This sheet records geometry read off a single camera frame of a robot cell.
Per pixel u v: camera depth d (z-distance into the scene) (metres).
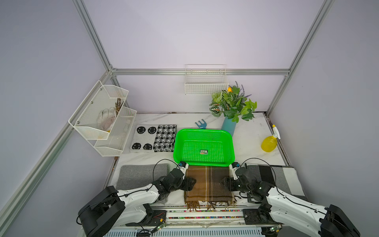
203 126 1.11
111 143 0.89
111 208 0.42
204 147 1.01
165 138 1.01
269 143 1.03
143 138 1.01
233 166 0.78
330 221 0.41
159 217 0.73
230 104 0.80
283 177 0.86
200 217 0.75
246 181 0.64
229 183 0.73
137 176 0.84
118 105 0.81
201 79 0.96
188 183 0.75
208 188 0.80
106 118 0.78
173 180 0.65
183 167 0.77
